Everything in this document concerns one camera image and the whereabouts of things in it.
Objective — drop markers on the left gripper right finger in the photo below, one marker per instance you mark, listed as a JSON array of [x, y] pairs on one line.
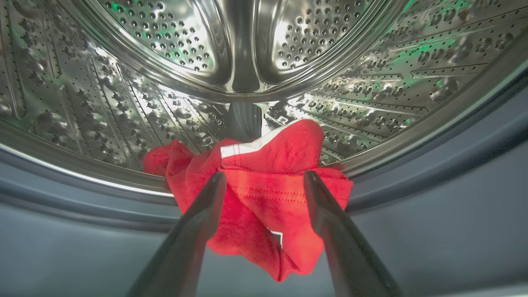
[[350, 251]]

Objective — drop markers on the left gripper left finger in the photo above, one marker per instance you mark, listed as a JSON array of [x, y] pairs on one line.
[[181, 247]]

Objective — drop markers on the red garment white trim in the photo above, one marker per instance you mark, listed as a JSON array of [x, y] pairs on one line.
[[264, 194]]

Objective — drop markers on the grey rubber door gasket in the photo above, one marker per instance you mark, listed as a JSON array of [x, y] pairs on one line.
[[433, 227]]

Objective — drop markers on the steel washing drum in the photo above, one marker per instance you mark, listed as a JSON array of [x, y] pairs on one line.
[[165, 62]]

